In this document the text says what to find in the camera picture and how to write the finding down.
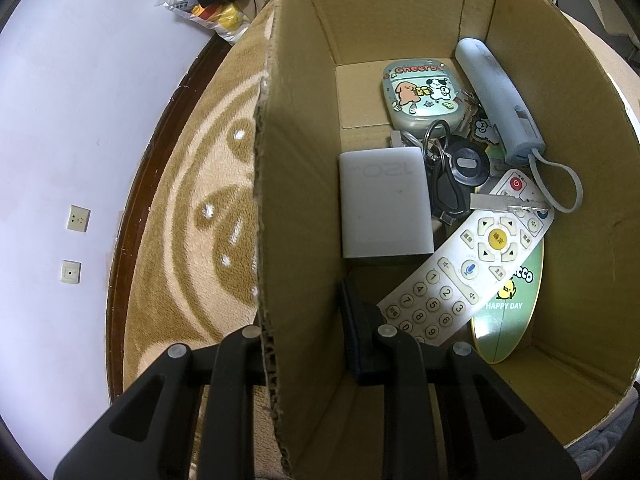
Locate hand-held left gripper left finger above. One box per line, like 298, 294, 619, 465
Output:
52, 325, 268, 480

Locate white power adapter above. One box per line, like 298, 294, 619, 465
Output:
339, 147, 435, 260

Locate cartoon-print earbuds case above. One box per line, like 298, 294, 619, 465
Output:
382, 59, 463, 131

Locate plastic bag with yellow toy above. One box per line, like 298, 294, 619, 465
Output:
155, 0, 253, 44

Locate green oval folding mirror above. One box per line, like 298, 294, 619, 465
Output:
470, 185, 545, 365

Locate white remote control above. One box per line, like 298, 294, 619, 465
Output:
376, 169, 555, 347

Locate grey-blue cloth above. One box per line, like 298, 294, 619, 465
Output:
565, 385, 640, 480

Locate bunch of keys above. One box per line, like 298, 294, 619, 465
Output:
390, 89, 549, 225

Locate light blue cylindrical device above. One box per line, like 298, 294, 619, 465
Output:
455, 38, 584, 214

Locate cardboard box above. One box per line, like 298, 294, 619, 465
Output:
252, 0, 640, 476

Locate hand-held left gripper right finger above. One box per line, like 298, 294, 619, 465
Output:
340, 277, 581, 480

